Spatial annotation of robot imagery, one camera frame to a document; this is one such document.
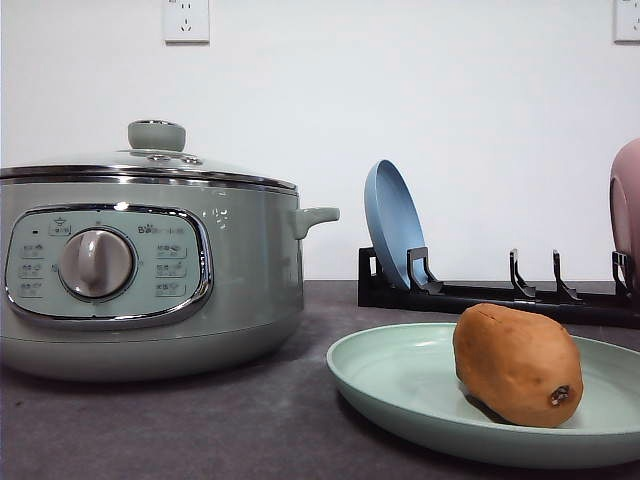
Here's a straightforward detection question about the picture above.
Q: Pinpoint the green plate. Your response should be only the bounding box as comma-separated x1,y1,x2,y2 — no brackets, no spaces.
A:
327,324,640,468

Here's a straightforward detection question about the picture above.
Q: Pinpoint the black plate rack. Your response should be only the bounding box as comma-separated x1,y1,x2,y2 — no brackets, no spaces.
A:
358,247,640,327

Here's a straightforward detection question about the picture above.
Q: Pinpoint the white wall socket left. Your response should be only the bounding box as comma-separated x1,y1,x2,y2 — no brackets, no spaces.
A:
161,0,211,48

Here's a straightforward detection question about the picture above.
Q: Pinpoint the white wall socket right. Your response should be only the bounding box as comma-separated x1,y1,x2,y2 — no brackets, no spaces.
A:
614,0,640,46

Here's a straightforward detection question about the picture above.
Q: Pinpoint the glass steamer lid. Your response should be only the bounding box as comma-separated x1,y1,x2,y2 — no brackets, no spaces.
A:
0,119,299,194

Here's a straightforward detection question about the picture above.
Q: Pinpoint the blue plate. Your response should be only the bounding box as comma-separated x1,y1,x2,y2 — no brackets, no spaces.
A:
364,159,427,288

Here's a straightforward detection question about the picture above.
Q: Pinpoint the brown potato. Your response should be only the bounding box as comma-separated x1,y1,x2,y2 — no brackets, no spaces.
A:
453,303,584,428

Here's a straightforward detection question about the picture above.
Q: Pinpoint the white wall socket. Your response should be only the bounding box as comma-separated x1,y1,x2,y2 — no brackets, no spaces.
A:
161,0,211,48
614,0,640,46

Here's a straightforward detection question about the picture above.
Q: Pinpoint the pink plate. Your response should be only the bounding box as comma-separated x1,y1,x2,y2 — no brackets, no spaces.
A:
609,138,640,283

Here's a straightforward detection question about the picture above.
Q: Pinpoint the green electric steamer pot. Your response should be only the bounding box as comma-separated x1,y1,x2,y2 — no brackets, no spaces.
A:
0,179,340,381

